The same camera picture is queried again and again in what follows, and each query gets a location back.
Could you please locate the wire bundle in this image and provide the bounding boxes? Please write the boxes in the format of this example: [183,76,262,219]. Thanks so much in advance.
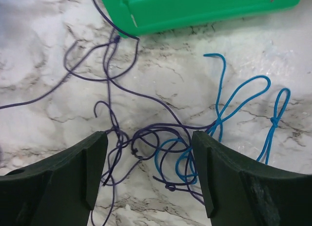
[0,0,291,226]

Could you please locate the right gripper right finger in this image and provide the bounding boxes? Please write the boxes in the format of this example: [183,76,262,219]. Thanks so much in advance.
[192,131,312,226]

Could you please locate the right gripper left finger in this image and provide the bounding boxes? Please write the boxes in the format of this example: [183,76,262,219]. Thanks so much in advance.
[0,131,108,226]

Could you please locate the green bin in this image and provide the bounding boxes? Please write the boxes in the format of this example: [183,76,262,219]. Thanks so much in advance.
[102,0,300,36]

